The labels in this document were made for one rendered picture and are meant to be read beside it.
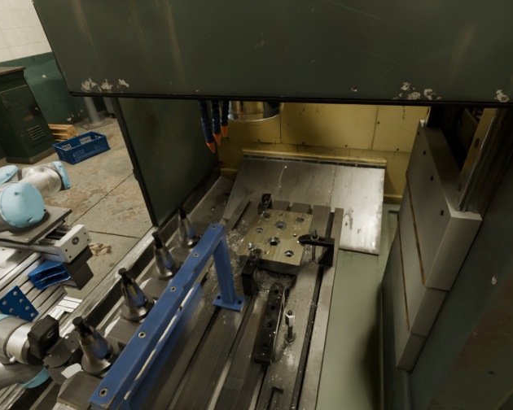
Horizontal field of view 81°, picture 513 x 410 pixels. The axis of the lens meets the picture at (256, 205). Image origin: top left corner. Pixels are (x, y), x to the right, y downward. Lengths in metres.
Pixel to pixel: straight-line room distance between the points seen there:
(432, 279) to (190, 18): 0.60
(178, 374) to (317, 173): 1.35
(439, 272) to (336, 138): 1.30
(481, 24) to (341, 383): 1.09
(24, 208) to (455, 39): 0.94
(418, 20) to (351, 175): 1.54
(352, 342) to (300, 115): 1.22
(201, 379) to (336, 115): 1.44
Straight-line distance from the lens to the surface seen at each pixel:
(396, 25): 0.39
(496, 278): 0.56
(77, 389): 0.66
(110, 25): 0.51
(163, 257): 0.71
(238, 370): 0.94
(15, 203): 0.97
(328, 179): 1.86
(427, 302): 0.75
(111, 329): 0.70
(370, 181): 1.87
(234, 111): 0.72
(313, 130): 1.86
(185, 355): 0.99
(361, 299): 1.45
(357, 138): 1.86
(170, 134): 1.62
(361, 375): 1.27
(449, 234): 0.62
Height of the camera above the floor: 1.74
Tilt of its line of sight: 35 degrees down
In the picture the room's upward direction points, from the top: 5 degrees counter-clockwise
